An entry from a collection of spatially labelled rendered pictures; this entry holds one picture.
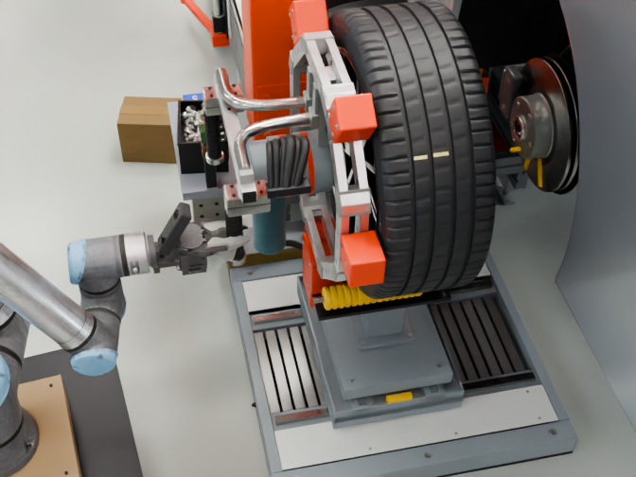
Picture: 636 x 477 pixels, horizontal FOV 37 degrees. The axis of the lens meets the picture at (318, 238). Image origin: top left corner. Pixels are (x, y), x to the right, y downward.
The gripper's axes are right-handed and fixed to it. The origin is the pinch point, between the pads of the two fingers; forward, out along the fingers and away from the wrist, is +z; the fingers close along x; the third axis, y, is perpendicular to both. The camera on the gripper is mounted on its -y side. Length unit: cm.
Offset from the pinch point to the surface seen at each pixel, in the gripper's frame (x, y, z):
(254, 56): -63, -1, 13
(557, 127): -11, -8, 75
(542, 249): -55, 83, 107
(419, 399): 5, 67, 44
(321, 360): -12, 66, 21
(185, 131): -70, 27, -6
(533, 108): -18, -9, 71
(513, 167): -73, 61, 99
